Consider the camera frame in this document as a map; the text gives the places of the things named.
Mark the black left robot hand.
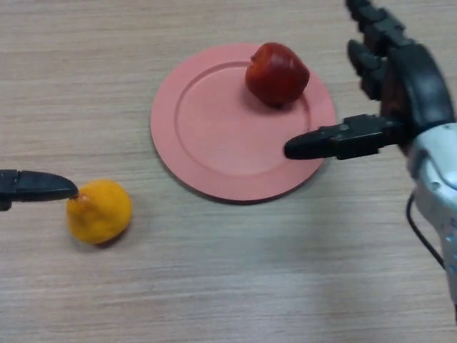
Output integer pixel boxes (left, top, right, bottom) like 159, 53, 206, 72
0, 169, 79, 212

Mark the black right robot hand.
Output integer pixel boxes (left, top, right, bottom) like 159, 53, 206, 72
283, 0, 456, 161

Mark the red apple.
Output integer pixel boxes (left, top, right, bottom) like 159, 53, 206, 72
245, 42, 311, 106

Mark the pink round plate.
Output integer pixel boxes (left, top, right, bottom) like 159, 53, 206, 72
150, 43, 337, 205

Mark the orange citrus fruit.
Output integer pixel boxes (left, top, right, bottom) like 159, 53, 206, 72
66, 179, 133, 246

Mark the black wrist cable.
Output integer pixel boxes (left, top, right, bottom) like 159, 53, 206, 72
405, 189, 446, 269

